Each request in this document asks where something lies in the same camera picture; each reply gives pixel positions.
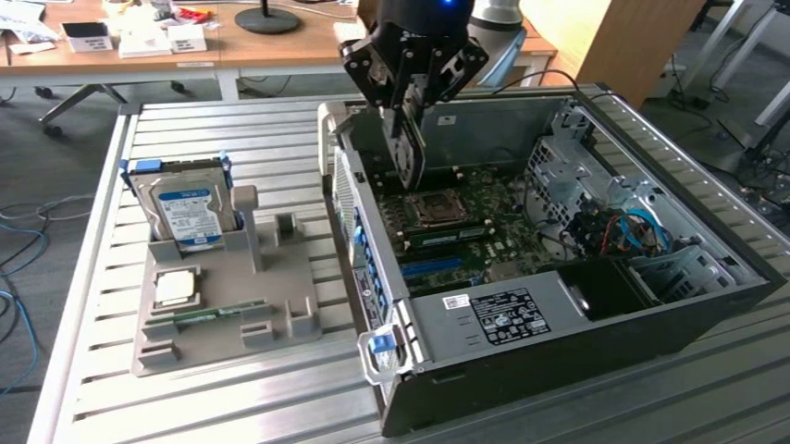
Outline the flat white box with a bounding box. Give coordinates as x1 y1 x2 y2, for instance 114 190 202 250
117 27 174 59

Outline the black power connector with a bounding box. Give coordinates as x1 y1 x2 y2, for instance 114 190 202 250
565 212 618 258

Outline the wheeled chair base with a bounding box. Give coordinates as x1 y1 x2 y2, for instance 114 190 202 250
37 81 190 139

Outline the white card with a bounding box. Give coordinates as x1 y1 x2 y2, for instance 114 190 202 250
9 41 58 56

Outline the black open PC case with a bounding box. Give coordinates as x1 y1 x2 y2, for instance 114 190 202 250
318 82 789 438

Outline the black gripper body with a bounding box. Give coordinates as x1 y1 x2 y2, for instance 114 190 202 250
370 0 477 46

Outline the hard disk with blue carrier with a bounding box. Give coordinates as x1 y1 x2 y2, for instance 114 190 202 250
118 154 239 253

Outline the CPU socket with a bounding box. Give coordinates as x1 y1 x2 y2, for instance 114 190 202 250
410 190 474 228

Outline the small white box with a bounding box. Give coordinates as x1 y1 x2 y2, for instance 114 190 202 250
166 23 209 55

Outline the thin black cable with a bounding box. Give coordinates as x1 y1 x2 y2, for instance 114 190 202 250
502 68 613 101

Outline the grey chipset heatsink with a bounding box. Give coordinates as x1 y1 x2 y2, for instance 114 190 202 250
490 264 526 284

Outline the low-profile graphics card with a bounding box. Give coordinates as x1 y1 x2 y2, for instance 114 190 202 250
381 76 429 191

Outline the perforated metal drive cage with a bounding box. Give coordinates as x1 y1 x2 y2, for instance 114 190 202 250
529 136 622 223

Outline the white desk leg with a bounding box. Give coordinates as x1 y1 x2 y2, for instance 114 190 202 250
678 0 790 93

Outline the silver CPU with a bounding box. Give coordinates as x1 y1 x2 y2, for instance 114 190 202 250
153 271 194 306

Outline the black round lamp base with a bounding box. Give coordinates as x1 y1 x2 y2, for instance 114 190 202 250
234 0 305 35

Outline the red item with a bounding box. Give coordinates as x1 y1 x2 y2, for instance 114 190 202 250
175 6 215 24

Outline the blue wire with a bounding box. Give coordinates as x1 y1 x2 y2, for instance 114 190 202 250
617 210 676 255

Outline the grey parts rack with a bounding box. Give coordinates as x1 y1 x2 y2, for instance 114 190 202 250
130 184 327 378

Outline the green RAM stick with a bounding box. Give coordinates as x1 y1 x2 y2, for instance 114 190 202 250
147 300 267 325
410 226 489 250

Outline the blue expansion slot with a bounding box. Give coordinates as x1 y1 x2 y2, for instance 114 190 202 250
401 257 465 278

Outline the green motherboard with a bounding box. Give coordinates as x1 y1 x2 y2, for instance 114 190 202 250
370 168 573 297

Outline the grey power supply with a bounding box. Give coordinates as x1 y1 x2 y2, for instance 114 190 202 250
410 272 588 366

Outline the blue floor cable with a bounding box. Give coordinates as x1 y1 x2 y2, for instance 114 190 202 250
0 221 50 399

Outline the white paper stack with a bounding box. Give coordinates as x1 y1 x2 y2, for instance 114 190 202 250
333 20 372 52

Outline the silver disk bay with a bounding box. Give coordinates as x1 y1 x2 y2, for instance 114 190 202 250
629 244 740 300

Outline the white box black inside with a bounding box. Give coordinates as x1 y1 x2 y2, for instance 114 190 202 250
59 21 117 54

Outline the wooden desk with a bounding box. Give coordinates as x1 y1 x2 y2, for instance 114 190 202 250
0 0 561 89

